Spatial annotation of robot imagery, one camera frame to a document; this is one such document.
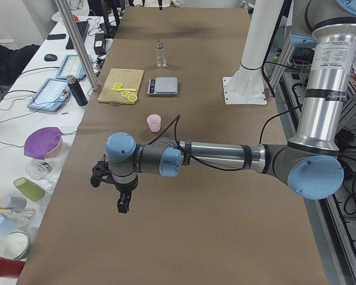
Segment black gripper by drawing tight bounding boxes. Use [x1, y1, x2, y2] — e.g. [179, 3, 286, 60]
[90, 160, 131, 213]

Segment pink plastic cup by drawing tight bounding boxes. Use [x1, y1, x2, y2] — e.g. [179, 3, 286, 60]
[147, 114, 161, 132]

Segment glass sauce dispenser bottle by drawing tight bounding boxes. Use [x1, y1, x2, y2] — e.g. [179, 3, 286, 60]
[155, 39, 167, 68]

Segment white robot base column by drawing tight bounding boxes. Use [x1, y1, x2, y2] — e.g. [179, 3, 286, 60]
[222, 0, 284, 105]

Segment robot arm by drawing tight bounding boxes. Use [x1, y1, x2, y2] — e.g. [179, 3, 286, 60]
[90, 1, 356, 213]

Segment green plastic cup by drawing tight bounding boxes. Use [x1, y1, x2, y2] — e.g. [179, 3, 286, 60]
[13, 177, 46, 202]

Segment grey plastic cup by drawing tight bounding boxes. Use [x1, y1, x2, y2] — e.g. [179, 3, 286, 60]
[0, 195, 27, 212]

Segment digital kitchen scale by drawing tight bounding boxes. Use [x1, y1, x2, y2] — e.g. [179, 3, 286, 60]
[147, 77, 178, 95]

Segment light blue plastic cup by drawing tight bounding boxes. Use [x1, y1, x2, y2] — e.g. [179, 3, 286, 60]
[0, 215, 17, 238]

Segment red cup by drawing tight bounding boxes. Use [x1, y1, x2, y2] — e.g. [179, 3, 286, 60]
[0, 256, 25, 278]

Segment wine glass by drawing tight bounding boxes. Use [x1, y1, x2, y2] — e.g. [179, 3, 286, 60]
[25, 160, 58, 191]

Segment purple cloth covered bowl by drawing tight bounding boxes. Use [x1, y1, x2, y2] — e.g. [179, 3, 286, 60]
[24, 126, 63, 160]

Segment middle lemon slice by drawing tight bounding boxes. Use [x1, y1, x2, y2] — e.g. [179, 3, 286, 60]
[125, 92, 134, 99]

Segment wooden cutting board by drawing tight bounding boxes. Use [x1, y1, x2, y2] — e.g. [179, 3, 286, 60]
[97, 68, 144, 105]

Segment black thermos bottle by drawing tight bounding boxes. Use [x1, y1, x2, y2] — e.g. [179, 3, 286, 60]
[66, 75, 88, 106]

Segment near blue tablet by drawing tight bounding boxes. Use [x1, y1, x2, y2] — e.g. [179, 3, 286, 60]
[27, 78, 70, 113]

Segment blue tablet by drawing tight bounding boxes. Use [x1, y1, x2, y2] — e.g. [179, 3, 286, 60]
[55, 55, 85, 81]
[27, 78, 70, 113]

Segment white green bowl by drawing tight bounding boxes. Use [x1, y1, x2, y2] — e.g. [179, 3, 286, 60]
[0, 231, 31, 260]

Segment far blue tablet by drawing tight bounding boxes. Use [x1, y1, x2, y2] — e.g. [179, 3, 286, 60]
[55, 55, 85, 81]

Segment black power adapter box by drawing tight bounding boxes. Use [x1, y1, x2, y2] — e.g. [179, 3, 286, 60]
[94, 33, 106, 55]

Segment black computer mouse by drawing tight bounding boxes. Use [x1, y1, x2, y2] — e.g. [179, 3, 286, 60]
[44, 53, 58, 62]

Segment black smartphone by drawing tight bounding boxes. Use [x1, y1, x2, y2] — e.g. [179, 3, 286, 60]
[47, 33, 66, 40]

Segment black keyboard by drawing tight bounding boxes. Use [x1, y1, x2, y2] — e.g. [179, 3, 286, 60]
[65, 21, 90, 50]

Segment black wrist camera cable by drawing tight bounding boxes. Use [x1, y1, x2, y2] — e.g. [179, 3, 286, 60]
[148, 114, 247, 172]

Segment aluminium frame post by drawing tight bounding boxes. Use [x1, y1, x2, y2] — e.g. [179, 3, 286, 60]
[55, 0, 99, 91]

